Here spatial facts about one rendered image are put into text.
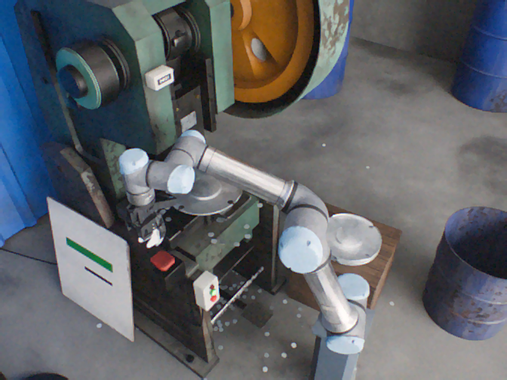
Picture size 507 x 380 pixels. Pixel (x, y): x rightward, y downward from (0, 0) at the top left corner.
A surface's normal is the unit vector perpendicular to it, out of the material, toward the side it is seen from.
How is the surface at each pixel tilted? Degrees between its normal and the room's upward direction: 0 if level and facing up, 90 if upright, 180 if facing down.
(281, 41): 90
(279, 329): 0
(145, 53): 90
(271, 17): 90
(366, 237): 0
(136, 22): 45
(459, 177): 0
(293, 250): 83
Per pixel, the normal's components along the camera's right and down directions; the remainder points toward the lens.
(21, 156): 0.80, 0.40
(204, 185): -0.01, -0.74
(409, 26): -0.60, 0.54
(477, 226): -0.20, 0.62
